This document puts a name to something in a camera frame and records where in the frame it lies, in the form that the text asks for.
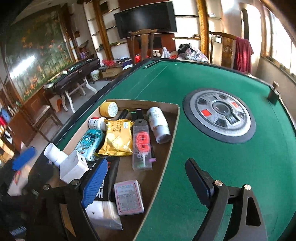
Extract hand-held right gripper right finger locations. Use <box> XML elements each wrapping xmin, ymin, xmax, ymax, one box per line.
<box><xmin>185</xmin><ymin>158</ymin><xmax>269</xmax><ymax>241</ymax></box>

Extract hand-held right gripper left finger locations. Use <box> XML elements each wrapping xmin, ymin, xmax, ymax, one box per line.
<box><xmin>30</xmin><ymin>158</ymin><xmax>109</xmax><ymax>241</ymax></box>

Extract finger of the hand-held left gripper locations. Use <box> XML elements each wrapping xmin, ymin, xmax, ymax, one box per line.
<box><xmin>11</xmin><ymin>146</ymin><xmax>37</xmax><ymax>172</ymax></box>

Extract white box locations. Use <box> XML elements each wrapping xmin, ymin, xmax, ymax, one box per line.
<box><xmin>59</xmin><ymin>149</ymin><xmax>89</xmax><ymax>184</ymax></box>

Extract large white bottle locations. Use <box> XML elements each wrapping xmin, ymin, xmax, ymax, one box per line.
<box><xmin>44</xmin><ymin>143</ymin><xmax>68</xmax><ymax>168</ymax></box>

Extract black and white wipes packet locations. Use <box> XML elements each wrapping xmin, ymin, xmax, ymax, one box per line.
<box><xmin>84</xmin><ymin>158</ymin><xmax>123</xmax><ymax>231</ymax></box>

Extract small pink patterned box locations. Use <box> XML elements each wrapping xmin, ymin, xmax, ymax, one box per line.
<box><xmin>113</xmin><ymin>179</ymin><xmax>145</xmax><ymax>216</ymax></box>

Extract blue cartoon tissue pack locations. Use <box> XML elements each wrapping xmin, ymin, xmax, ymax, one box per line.
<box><xmin>75</xmin><ymin>128</ymin><xmax>104</xmax><ymax>162</ymax></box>

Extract yellow snack packet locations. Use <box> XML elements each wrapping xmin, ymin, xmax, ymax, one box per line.
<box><xmin>98</xmin><ymin>119</ymin><xmax>134</xmax><ymax>157</ymax></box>

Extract cardboard box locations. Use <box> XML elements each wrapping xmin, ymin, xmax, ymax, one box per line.
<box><xmin>59</xmin><ymin>98</ymin><xmax>180</xmax><ymax>241</ymax></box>

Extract small white bottle red label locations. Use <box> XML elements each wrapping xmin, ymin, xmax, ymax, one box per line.
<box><xmin>88</xmin><ymin>116</ymin><xmax>108</xmax><ymax>131</ymax></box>

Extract clear case with red insert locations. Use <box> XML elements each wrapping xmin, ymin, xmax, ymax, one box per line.
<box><xmin>132</xmin><ymin>119</ymin><xmax>156</xmax><ymax>171</ymax></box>

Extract white bottle green print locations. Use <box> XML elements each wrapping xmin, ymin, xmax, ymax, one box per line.
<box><xmin>146</xmin><ymin>107</ymin><xmax>172</xmax><ymax>144</ymax></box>

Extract yellow tape roll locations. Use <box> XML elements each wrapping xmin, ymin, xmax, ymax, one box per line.
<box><xmin>99</xmin><ymin>101</ymin><xmax>119</xmax><ymax>117</ymax></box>

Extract wooden stool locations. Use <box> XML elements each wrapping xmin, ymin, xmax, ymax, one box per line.
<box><xmin>30</xmin><ymin>104</ymin><xmax>63</xmax><ymax>142</ymax></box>

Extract orange and white stool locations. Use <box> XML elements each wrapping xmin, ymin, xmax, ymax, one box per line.
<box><xmin>50</xmin><ymin>95</ymin><xmax>64</xmax><ymax>112</ymax></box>

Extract round grey table control panel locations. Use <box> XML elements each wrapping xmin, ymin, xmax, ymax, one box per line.
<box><xmin>182</xmin><ymin>88</ymin><xmax>256</xmax><ymax>144</ymax></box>

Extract dark folding game table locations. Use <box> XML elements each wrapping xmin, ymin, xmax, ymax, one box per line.
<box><xmin>43</xmin><ymin>58</ymin><xmax>101</xmax><ymax>114</ymax></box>

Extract low wooden cabinet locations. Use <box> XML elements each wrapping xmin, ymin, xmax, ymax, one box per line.
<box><xmin>99</xmin><ymin>59</ymin><xmax>133</xmax><ymax>80</ymax></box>

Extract black holder with wooden knob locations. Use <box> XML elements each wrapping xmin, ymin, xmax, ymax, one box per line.
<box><xmin>268</xmin><ymin>81</ymin><xmax>281</xmax><ymax>105</ymax></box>

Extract floral bag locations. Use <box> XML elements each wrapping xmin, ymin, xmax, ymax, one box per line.
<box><xmin>177</xmin><ymin>46</ymin><xmax>210</xmax><ymax>63</ymax></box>

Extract metal rod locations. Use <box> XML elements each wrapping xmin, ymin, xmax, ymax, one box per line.
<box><xmin>143</xmin><ymin>60</ymin><xmax>162</xmax><ymax>69</ymax></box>

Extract carved back wooden chair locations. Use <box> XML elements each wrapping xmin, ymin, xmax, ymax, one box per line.
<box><xmin>208</xmin><ymin>31</ymin><xmax>253</xmax><ymax>74</ymax></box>

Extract red cloth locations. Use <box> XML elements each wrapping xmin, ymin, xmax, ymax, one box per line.
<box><xmin>233</xmin><ymin>36</ymin><xmax>254</xmax><ymax>74</ymax></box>

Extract black cloth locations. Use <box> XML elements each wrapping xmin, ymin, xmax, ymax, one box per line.
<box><xmin>179</xmin><ymin>43</ymin><xmax>197</xmax><ymax>52</ymax></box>

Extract slat back wooden chair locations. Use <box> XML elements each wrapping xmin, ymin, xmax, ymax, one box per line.
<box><xmin>129</xmin><ymin>28</ymin><xmax>158</xmax><ymax>66</ymax></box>

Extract window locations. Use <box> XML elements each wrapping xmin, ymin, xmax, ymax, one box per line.
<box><xmin>259</xmin><ymin>0</ymin><xmax>296</xmax><ymax>77</ymax></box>

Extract standing air conditioner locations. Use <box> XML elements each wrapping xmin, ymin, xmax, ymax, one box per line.
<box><xmin>239</xmin><ymin>2</ymin><xmax>257</xmax><ymax>42</ymax></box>

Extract black television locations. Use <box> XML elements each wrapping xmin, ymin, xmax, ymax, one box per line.
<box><xmin>114</xmin><ymin>1</ymin><xmax>178</xmax><ymax>40</ymax></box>

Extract floral wall painting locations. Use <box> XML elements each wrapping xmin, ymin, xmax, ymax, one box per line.
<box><xmin>0</xmin><ymin>9</ymin><xmax>74</xmax><ymax>102</ymax></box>

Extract wooden wall shelf unit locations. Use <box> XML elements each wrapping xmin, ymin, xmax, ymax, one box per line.
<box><xmin>65</xmin><ymin>0</ymin><xmax>222</xmax><ymax>70</ymax></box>

